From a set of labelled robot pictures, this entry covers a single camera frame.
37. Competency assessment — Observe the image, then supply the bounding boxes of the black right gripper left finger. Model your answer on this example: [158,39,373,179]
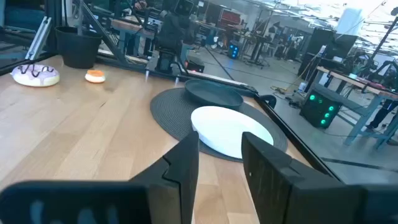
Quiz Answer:
[0,131,200,224]

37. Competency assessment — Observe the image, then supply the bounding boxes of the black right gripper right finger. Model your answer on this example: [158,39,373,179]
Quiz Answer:
[241,131,398,224]

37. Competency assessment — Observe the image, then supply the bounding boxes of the round dark woven placemat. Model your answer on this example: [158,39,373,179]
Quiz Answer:
[150,87,289,163]

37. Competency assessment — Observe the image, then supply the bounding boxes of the white round plate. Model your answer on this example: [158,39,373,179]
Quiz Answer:
[190,106,275,159]

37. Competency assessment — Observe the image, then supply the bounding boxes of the black table clamp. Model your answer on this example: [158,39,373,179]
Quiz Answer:
[259,94,277,110]

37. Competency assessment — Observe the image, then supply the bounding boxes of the computer tower green lights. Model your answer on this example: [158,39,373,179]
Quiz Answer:
[299,90,343,129]

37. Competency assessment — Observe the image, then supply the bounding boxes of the person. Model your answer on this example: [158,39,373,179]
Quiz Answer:
[366,99,398,130]

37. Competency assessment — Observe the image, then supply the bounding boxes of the wooden workbench grey legs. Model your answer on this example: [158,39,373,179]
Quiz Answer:
[313,66,398,151]

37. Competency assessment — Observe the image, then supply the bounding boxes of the small orange frosted donut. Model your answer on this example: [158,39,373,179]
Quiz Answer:
[84,69,106,84]

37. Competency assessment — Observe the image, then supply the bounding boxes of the computer tower blue lights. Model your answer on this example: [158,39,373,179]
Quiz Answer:
[228,43,241,60]

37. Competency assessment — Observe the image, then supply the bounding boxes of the black monitor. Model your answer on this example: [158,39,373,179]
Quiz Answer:
[324,33,359,60]

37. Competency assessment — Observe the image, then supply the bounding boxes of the black plastic pot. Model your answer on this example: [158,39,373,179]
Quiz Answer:
[55,26,103,70]

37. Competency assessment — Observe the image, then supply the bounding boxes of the red cabinet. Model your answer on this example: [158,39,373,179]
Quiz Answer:
[219,9,242,29]

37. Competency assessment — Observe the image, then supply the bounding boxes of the silver aluminium strut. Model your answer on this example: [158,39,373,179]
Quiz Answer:
[24,16,52,62]

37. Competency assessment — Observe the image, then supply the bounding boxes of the black diagonal frame strut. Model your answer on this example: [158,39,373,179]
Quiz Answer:
[73,0,129,65]

